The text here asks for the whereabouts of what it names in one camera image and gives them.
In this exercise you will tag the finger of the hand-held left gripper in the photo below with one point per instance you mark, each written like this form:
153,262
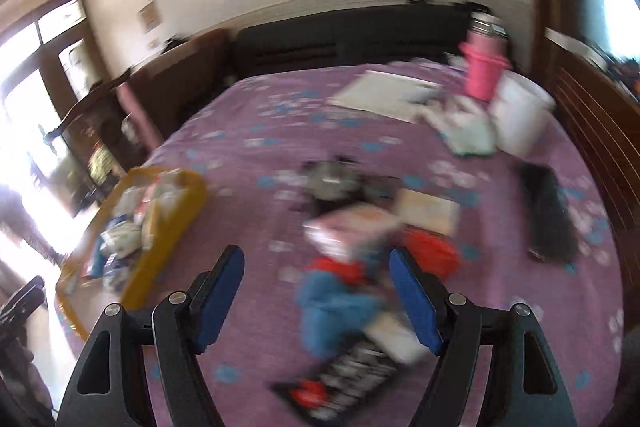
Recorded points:
22,304

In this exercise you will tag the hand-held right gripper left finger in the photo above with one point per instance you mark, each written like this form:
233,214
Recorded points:
220,302

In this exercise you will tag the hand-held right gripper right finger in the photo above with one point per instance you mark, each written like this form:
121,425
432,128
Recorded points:
415,302

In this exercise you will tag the red plastic bag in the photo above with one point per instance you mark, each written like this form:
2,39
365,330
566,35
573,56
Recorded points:
432,252

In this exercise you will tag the yellow plastic basket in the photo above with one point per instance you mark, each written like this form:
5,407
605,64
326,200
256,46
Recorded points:
165,227

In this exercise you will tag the clear wrapped tissue pack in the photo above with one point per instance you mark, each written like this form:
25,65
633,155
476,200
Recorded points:
397,339

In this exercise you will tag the blue cloth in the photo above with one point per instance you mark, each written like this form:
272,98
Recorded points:
340,307

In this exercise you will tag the red cloth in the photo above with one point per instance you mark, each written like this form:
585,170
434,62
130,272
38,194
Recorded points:
335,268

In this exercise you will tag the black printed packet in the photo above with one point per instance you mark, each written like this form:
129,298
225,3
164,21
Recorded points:
350,372

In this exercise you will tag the pink tissue pack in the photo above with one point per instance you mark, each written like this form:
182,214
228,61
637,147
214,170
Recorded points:
350,227

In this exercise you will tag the purple floral tablecloth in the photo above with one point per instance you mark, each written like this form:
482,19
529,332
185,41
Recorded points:
250,207

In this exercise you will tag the black smartphone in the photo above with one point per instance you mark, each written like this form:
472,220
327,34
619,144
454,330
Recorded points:
547,212

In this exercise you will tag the white glove green cuff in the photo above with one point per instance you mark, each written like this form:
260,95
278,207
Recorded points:
465,127

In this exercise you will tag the dark wooden chair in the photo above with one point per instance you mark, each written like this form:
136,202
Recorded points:
100,127

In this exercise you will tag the white paper booklet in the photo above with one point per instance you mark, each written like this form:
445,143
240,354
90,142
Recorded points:
380,94

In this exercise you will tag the white plastic jar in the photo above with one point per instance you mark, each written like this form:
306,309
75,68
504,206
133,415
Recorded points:
520,117

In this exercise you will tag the pink thermos bottle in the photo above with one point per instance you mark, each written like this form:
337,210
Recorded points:
480,72

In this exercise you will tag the wooden brick-pattern partition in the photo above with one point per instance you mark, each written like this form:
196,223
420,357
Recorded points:
585,107

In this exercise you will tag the black leather sofa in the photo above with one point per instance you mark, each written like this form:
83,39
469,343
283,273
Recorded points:
350,37

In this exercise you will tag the glass door wooden frame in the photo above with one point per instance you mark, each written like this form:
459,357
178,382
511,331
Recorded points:
25,82

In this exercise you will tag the small framed wall picture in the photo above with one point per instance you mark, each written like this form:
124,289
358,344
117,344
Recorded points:
149,16

